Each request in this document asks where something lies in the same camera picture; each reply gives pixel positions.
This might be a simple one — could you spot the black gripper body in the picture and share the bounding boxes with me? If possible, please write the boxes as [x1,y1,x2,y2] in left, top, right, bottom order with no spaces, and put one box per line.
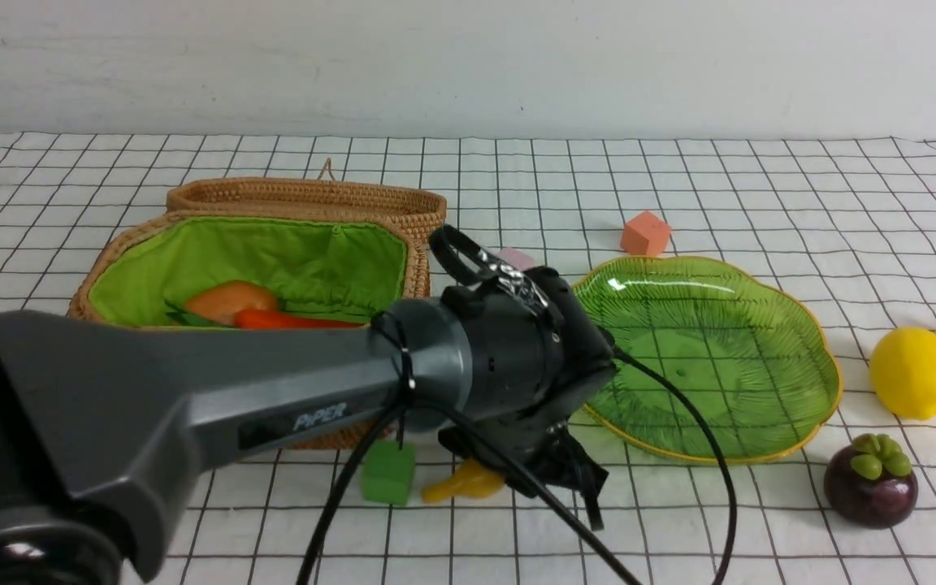
[440,266,617,456]

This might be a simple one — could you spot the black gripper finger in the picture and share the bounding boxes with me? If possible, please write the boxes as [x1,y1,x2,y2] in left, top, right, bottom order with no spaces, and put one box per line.
[565,435,609,532]

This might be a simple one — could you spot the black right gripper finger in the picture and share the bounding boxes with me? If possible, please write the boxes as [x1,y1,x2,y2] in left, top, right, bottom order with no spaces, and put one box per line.
[524,442,579,490]

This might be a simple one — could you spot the yellow toy banana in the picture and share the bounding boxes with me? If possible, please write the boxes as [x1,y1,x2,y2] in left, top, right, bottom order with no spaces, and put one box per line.
[421,458,505,505]

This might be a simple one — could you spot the dark purple toy mangosteen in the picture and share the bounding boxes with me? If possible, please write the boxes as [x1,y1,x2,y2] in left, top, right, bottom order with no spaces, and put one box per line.
[822,434,920,530]

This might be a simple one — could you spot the orange toy carrot green leaves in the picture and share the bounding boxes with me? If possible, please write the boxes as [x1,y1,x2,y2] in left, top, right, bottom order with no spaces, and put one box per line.
[163,299,367,330]

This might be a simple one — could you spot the orange-brown toy potato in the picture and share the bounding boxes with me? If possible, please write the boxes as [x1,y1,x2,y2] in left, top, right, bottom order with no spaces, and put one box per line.
[181,280,281,326]

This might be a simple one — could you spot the yellow toy lemon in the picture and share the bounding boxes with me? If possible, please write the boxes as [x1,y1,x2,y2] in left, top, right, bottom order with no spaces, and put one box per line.
[869,328,936,421]

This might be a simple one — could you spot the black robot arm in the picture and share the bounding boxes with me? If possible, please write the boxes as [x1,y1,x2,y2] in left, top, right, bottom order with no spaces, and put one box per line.
[0,268,616,584]

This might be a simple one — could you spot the pink foam cube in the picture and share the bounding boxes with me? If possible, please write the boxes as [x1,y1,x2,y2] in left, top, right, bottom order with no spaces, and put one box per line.
[497,248,536,271]

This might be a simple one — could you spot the orange foam cube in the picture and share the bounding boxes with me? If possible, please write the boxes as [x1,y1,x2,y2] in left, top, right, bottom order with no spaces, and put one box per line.
[620,210,672,257]

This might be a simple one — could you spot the green foam cube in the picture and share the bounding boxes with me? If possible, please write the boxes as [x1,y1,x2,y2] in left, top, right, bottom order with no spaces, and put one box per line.
[360,440,416,507]

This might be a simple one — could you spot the woven rattan basket green lining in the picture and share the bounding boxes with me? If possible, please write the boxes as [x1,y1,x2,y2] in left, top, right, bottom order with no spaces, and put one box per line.
[67,210,431,330]

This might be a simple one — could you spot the green glass leaf plate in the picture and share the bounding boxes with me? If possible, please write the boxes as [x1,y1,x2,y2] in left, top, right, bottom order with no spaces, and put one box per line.
[574,256,843,464]

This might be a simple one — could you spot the woven rattan basket lid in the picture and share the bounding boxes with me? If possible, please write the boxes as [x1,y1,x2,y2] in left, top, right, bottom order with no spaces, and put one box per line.
[166,160,447,244]

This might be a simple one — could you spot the white black grid tablecloth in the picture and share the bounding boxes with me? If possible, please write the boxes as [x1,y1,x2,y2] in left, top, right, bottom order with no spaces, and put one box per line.
[0,133,936,584]

